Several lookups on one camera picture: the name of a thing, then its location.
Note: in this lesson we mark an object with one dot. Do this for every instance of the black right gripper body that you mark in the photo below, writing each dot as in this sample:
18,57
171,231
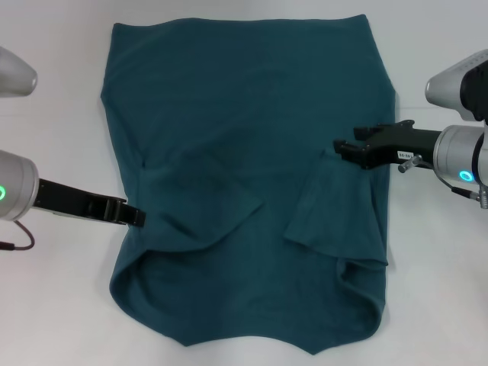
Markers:
400,143

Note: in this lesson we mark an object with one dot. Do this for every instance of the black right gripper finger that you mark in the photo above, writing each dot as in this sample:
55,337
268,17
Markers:
348,150
366,132

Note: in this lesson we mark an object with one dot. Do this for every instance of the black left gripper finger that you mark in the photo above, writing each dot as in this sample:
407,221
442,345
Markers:
129,215

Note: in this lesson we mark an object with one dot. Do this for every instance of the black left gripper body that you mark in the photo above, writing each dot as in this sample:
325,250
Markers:
72,200

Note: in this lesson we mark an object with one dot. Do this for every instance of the teal blue shirt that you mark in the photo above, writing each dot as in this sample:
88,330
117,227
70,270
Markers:
248,114

